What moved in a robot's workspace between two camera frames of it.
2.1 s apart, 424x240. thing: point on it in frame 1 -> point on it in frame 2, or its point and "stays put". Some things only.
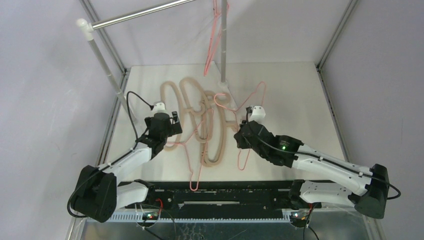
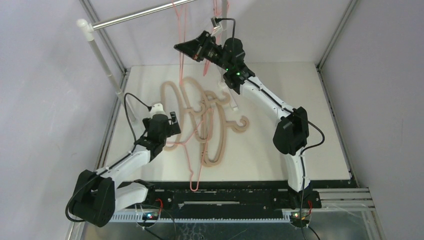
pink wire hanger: (239, 156) -> (181, 72)
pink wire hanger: (216, 37) stays put
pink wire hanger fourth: (211, 112) stays put
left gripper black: (174, 129) stays put
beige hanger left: (182, 110) stays put
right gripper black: (244, 133) -> (200, 48)
